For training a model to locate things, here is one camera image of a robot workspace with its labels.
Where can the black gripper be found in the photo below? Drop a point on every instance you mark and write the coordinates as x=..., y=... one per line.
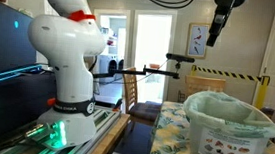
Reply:
x=224, y=11

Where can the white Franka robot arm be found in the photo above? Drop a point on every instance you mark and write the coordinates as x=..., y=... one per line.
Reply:
x=69, y=47

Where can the orange bowl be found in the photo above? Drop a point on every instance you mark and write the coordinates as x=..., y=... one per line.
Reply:
x=154, y=65

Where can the framed bird picture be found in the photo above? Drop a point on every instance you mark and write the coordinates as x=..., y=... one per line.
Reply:
x=197, y=40

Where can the wooden lattice chair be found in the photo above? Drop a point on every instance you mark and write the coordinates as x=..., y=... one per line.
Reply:
x=203, y=86

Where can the yellow black barrier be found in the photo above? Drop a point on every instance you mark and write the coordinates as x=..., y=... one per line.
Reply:
x=261, y=93

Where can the wooden chair with cushion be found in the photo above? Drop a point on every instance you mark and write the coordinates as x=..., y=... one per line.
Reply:
x=141, y=109

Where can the lemon print tablecloth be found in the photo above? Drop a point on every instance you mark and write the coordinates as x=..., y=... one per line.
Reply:
x=169, y=136

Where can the white washing machine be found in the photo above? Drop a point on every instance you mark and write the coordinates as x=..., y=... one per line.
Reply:
x=106, y=66

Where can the wooden workbench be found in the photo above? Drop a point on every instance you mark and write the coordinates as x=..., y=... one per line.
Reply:
x=108, y=141

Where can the black computer monitor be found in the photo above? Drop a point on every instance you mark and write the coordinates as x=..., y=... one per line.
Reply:
x=3, y=41

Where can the black case with blue light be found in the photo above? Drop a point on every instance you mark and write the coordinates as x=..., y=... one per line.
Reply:
x=8, y=102

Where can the black stereo camera bar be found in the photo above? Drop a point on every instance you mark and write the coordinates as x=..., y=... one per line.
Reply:
x=179, y=58

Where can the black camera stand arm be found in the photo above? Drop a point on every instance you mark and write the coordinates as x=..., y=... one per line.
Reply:
x=134, y=72

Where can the aluminium rail base plate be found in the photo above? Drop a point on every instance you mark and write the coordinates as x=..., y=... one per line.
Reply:
x=103, y=121

